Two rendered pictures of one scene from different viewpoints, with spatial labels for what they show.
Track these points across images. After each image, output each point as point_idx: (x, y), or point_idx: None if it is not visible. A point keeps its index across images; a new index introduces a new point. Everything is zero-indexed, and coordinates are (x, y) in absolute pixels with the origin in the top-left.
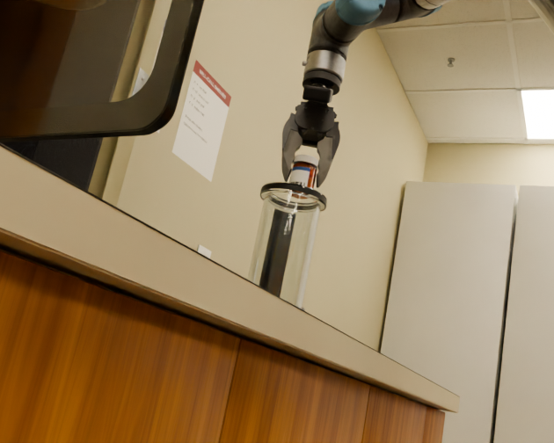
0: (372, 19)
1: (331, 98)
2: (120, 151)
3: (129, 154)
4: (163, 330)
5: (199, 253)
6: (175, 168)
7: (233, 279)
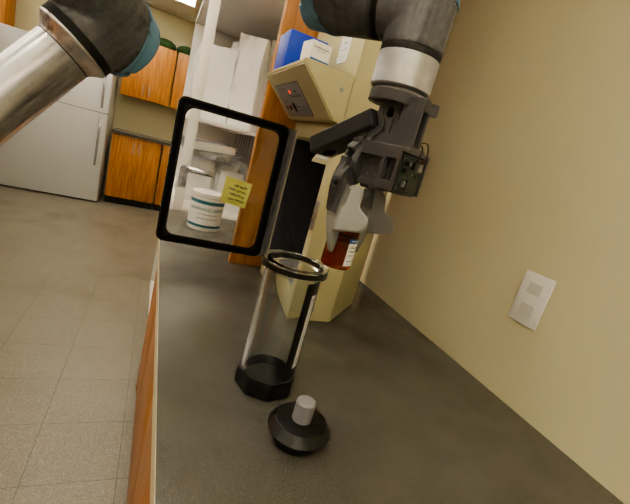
0: (312, 14)
1: (336, 134)
2: (304, 249)
3: (307, 249)
4: None
5: (159, 268)
6: None
7: (158, 278)
